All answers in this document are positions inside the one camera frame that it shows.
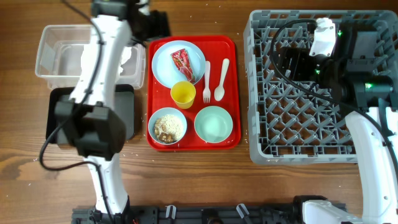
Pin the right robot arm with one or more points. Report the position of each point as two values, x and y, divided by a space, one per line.
341 59

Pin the black plastic tray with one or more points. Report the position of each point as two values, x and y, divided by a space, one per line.
123 105

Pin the yellow plastic cup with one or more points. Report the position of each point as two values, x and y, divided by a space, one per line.
183 93

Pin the light blue plate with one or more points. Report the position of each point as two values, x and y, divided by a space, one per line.
166 72

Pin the white napkin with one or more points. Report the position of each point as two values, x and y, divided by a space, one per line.
90 55

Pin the red serving tray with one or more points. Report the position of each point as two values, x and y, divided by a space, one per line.
215 48

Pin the grey dishwasher rack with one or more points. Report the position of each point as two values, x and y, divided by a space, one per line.
289 126

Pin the red snack wrapper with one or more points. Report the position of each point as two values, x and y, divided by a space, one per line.
182 63

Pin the white plastic spoon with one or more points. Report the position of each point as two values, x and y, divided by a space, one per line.
219 90

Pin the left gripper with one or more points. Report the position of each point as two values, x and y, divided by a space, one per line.
155 25

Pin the blue bowl with food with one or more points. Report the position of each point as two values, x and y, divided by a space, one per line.
167 126

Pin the white plastic fork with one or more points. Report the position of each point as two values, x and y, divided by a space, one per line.
206 91

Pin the clear plastic bin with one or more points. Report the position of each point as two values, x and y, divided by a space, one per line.
59 56

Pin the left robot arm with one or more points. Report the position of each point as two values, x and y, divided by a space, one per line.
88 118

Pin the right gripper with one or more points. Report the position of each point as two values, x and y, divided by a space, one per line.
289 56

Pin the mint green bowl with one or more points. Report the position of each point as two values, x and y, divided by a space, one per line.
213 124

